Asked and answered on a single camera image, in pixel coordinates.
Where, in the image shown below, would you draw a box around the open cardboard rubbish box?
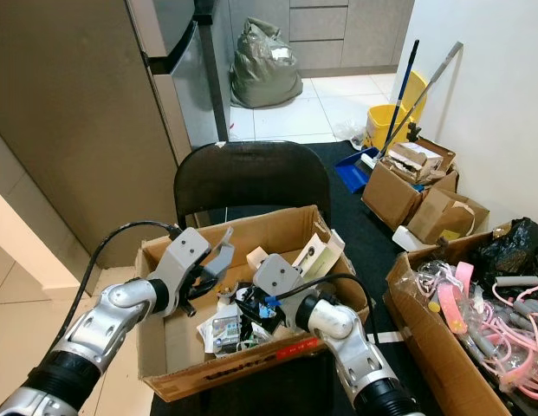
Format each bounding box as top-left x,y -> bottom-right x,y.
134,205 -> 372,404

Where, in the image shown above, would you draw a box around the grey-green rubbish bag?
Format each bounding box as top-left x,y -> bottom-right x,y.
230,17 -> 304,109

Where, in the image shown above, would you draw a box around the printed white packet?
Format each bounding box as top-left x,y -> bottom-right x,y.
199,314 -> 243,354

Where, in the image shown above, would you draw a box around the small white carton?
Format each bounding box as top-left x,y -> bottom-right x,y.
247,247 -> 271,271

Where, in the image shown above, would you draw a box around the white card with black circle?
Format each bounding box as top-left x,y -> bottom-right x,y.
290,232 -> 345,278

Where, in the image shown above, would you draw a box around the black floor mat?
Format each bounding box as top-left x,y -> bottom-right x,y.
152,141 -> 538,416

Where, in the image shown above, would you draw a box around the black folding chair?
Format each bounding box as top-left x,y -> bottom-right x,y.
173,141 -> 334,416

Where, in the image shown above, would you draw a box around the white flat floor object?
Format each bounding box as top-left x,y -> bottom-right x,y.
392,225 -> 427,252

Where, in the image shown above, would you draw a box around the blue dustpan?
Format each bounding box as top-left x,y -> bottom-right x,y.
334,147 -> 378,193

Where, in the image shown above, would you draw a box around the cardboard box with paper scraps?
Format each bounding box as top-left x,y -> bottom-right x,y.
361,139 -> 460,231

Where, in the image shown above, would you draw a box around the clear crumpled plastic bag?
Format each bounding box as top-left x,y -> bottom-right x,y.
334,117 -> 369,144

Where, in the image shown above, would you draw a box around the small folded cardboard box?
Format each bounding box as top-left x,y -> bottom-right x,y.
407,186 -> 490,245

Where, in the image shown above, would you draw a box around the grey refrigerator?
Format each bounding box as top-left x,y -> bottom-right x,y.
0,0 -> 230,270

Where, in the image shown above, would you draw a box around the yellow mop bucket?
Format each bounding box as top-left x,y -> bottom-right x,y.
366,69 -> 430,153

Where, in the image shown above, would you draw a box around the black plastic bag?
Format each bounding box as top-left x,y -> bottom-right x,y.
472,217 -> 538,278

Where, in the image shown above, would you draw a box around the grey kitchen cabinets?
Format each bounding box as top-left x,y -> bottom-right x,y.
217,0 -> 417,77

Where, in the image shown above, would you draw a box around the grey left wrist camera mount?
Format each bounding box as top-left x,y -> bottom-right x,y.
154,225 -> 237,319

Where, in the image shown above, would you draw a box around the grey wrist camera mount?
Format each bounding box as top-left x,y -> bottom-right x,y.
154,225 -> 237,319
253,253 -> 304,309

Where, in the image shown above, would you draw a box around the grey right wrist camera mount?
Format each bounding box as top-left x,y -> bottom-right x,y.
253,253 -> 304,309

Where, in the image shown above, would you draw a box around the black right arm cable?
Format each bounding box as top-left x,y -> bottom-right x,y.
303,273 -> 379,348

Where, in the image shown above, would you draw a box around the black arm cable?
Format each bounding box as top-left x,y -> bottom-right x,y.
65,220 -> 185,356
303,273 -> 379,348

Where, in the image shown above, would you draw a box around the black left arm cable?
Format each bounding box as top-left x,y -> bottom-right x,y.
65,220 -> 185,356

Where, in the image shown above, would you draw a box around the cardboard box with pink cables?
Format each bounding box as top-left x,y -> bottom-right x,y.
384,230 -> 538,416

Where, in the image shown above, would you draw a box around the pink cable bundle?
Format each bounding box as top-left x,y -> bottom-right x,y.
416,260 -> 538,391

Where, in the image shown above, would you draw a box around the blue-handled broom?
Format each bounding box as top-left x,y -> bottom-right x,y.
360,39 -> 422,167

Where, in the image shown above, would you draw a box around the grey-handled mop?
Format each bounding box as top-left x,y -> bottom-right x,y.
377,41 -> 464,157

